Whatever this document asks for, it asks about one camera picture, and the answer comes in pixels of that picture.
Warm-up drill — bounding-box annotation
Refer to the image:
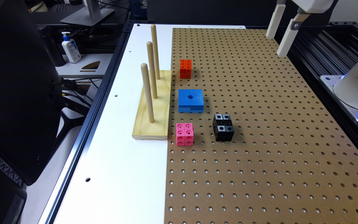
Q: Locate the pink cube block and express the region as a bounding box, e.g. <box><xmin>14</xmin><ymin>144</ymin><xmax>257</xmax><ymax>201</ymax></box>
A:
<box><xmin>176</xmin><ymin>123</ymin><xmax>194</xmax><ymax>146</ymax></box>

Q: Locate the silver monitor stand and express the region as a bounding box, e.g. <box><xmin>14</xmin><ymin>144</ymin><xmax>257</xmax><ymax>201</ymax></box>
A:
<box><xmin>60</xmin><ymin>0</ymin><xmax>115</xmax><ymax>26</ymax></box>

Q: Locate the brown pegboard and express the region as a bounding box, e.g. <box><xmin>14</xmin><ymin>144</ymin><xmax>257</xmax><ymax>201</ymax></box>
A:
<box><xmin>165</xmin><ymin>28</ymin><xmax>358</xmax><ymax>223</ymax></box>

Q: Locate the wooden peg base board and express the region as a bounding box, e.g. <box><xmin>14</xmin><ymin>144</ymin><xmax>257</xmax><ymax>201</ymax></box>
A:
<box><xmin>132</xmin><ymin>70</ymin><xmax>172</xmax><ymax>140</ymax></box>

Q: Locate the wooden peg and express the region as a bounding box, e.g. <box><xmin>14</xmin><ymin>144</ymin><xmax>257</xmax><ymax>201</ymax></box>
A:
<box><xmin>150</xmin><ymin>24</ymin><xmax>160</xmax><ymax>80</ymax></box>
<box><xmin>140</xmin><ymin>63</ymin><xmax>155</xmax><ymax>123</ymax></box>
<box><xmin>147</xmin><ymin>41</ymin><xmax>158</xmax><ymax>99</ymax></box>

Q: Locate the black cube block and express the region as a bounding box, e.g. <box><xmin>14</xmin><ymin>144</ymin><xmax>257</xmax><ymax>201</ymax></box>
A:
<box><xmin>213</xmin><ymin>114</ymin><xmax>234</xmax><ymax>141</ymax></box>

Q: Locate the orange cube block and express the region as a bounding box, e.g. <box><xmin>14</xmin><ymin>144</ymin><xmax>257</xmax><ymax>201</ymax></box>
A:
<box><xmin>180</xmin><ymin>59</ymin><xmax>192</xmax><ymax>79</ymax></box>

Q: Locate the black monitor back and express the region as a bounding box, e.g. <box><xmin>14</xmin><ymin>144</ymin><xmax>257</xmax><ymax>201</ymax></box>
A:
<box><xmin>0</xmin><ymin>0</ymin><xmax>64</xmax><ymax>185</ymax></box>

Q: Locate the black bottle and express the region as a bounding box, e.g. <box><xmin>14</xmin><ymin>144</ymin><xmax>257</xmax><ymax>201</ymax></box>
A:
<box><xmin>36</xmin><ymin>24</ymin><xmax>66</xmax><ymax>67</ymax></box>

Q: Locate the blue block with hole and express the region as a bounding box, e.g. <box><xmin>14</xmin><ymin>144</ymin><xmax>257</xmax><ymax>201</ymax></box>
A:
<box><xmin>178</xmin><ymin>89</ymin><xmax>204</xmax><ymax>113</ymax></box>

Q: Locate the front wooden peg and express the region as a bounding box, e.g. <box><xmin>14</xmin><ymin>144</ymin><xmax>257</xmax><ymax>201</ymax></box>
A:
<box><xmin>140</xmin><ymin>63</ymin><xmax>155</xmax><ymax>123</ymax></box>

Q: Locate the rear wooden peg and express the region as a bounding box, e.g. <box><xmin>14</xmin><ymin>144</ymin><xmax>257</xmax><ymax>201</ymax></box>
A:
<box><xmin>150</xmin><ymin>24</ymin><xmax>160</xmax><ymax>80</ymax></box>

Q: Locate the middle wooden peg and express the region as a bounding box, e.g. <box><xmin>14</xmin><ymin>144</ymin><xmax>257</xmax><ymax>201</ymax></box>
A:
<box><xmin>147</xmin><ymin>41</ymin><xmax>158</xmax><ymax>99</ymax></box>

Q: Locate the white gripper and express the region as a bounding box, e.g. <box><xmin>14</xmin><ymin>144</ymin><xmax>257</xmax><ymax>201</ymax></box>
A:
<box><xmin>266</xmin><ymin>0</ymin><xmax>334</xmax><ymax>57</ymax></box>

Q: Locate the white lotion pump bottle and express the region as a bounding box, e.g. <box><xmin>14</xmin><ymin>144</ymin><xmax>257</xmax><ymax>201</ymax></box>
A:
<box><xmin>62</xmin><ymin>32</ymin><xmax>81</xmax><ymax>63</ymax></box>

